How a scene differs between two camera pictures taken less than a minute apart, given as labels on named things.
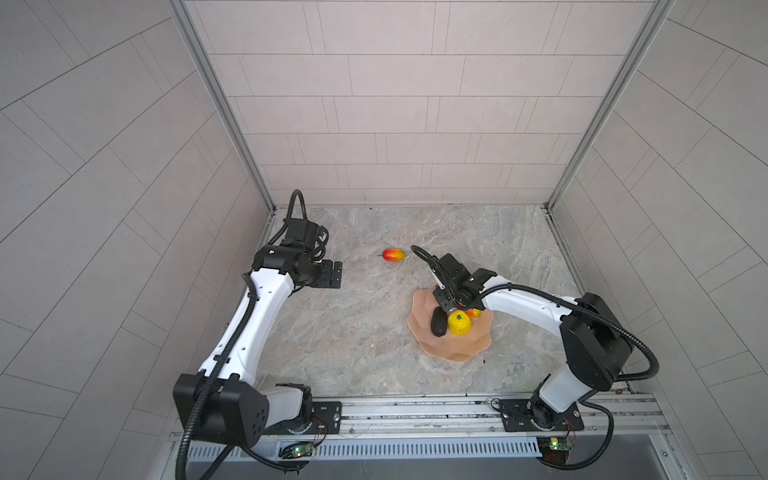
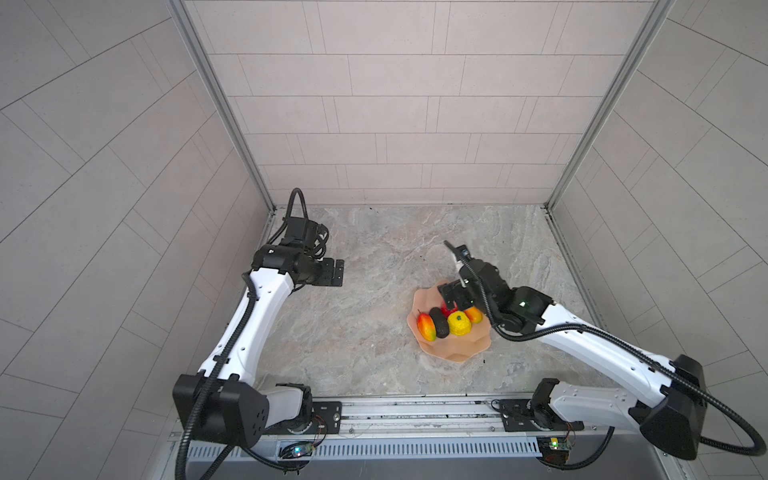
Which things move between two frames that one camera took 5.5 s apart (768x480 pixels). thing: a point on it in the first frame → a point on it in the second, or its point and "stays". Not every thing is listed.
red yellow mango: [394, 254] → [426, 327]
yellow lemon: [459, 322] stays
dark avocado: [439, 321] stays
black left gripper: [324, 278] stays
